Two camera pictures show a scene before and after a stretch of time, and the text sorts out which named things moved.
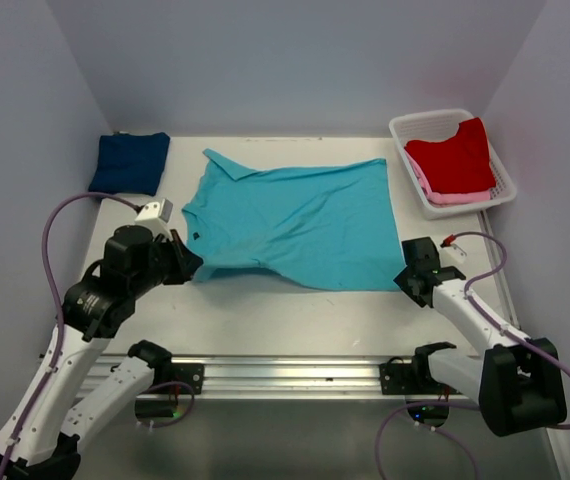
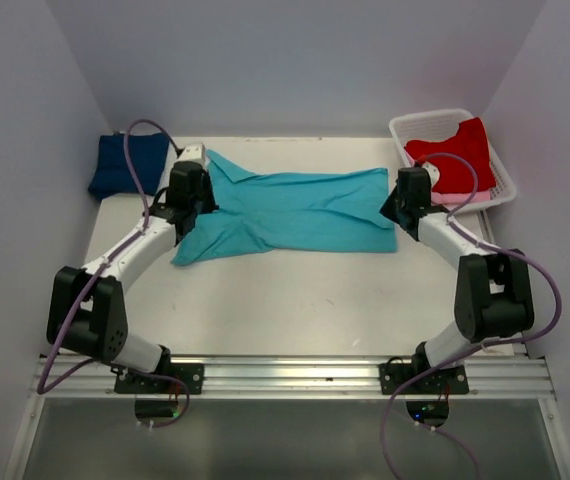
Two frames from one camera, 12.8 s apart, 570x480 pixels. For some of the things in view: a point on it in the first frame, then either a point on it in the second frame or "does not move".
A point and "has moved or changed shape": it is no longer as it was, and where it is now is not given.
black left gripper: (186, 261) → (210, 203)
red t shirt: (459, 164) does not move
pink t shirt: (451, 199) does not move
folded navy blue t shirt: (130, 163) does not move
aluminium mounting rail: (269, 377) does not move
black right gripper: (402, 280) → (388, 211)
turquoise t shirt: (321, 223) has moved or changed shape
